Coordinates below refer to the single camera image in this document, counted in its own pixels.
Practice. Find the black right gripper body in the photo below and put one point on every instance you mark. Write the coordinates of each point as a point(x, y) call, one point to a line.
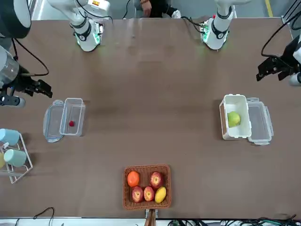
point(26, 83)

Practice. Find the yellow mango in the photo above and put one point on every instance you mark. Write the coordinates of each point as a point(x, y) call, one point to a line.
point(160, 195)

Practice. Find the green apple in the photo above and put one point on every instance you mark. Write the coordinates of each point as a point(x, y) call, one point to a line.
point(233, 119)

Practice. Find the red strawberry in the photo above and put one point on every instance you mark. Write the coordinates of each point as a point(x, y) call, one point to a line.
point(72, 123)

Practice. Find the yellow cup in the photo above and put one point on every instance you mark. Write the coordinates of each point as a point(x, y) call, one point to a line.
point(2, 161)

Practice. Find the orange fruit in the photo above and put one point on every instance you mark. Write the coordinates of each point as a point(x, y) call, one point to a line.
point(133, 179)

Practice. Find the clear lid with grey clips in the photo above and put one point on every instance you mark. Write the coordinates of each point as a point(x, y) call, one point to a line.
point(259, 122)

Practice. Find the aluminium frame post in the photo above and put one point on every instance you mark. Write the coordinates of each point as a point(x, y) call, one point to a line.
point(285, 20)

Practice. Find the clear plastic box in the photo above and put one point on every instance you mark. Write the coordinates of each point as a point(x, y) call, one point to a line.
point(81, 113)

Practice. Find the white plastic box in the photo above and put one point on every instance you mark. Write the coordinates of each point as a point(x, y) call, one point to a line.
point(237, 103)

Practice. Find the brown wicker basket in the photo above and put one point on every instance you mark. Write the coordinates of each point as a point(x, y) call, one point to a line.
point(145, 169)

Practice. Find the light blue cup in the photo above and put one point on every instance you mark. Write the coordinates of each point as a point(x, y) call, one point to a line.
point(14, 158)
point(9, 136)

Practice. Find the clear lid with blue seal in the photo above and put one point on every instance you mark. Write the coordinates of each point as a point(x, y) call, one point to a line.
point(53, 122)

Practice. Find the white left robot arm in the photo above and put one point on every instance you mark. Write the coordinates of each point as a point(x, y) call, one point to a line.
point(217, 40)

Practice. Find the person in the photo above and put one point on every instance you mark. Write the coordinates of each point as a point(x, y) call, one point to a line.
point(160, 7)

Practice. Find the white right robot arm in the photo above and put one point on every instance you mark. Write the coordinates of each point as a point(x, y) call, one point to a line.
point(87, 40)

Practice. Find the red apple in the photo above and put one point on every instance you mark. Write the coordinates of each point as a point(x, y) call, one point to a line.
point(149, 193)
point(137, 194)
point(156, 179)

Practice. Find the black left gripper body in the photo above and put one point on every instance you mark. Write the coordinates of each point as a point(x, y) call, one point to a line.
point(290, 57)

